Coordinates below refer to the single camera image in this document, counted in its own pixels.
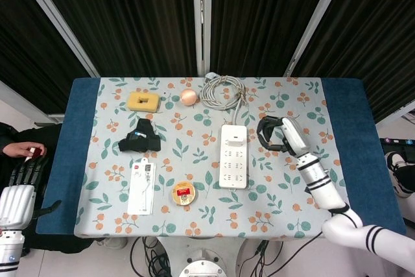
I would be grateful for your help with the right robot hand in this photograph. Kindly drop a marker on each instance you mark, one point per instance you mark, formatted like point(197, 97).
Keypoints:
point(293, 136)

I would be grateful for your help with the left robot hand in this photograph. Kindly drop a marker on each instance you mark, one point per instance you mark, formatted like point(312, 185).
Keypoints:
point(16, 205)

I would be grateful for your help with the person's bare hand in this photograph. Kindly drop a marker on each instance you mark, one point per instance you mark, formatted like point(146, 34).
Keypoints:
point(19, 150)

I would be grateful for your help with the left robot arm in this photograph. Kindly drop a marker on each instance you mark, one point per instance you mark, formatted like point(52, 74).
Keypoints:
point(9, 248)

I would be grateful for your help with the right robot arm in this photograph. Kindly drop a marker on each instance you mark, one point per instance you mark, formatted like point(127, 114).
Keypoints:
point(324, 189)

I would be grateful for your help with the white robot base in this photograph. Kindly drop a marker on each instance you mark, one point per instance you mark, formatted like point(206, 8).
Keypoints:
point(202, 262)

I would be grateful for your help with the white power strip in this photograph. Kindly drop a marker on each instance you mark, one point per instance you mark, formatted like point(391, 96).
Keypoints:
point(233, 170)

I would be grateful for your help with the floral tablecloth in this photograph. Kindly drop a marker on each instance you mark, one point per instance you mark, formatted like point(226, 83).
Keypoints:
point(201, 218)

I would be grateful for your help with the small red object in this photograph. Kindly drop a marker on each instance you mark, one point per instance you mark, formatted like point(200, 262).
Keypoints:
point(36, 152)

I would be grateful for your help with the person's black clothing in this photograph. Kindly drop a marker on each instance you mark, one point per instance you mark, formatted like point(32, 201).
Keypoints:
point(39, 134)

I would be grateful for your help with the blue table cover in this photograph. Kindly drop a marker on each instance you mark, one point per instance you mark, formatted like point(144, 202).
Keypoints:
point(74, 147)

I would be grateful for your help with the black curtain panel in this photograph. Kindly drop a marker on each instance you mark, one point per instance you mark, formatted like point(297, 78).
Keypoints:
point(129, 14)
point(373, 37)
point(266, 14)
point(29, 46)

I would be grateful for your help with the black device with lights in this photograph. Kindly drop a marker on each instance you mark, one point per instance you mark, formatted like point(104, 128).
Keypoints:
point(397, 142)

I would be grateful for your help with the pink ball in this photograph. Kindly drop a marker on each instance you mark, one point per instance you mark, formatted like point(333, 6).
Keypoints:
point(188, 97)

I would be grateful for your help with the black and white shoe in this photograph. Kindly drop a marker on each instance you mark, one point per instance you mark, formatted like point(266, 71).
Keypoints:
point(400, 170)

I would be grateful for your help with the round yellow tin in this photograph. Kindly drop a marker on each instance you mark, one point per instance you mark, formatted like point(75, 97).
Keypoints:
point(184, 193)

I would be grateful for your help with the white packaged ruler set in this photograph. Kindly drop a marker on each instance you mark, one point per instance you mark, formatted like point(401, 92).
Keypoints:
point(141, 192)

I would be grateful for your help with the yellow sponge block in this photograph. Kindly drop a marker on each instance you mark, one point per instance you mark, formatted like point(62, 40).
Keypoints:
point(152, 102)

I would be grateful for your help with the white frame rail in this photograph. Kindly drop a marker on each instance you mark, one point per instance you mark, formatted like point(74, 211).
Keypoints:
point(398, 115)
point(26, 105)

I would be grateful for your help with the white frame post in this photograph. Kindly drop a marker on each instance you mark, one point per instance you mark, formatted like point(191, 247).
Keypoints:
point(58, 24)
point(201, 14)
point(316, 20)

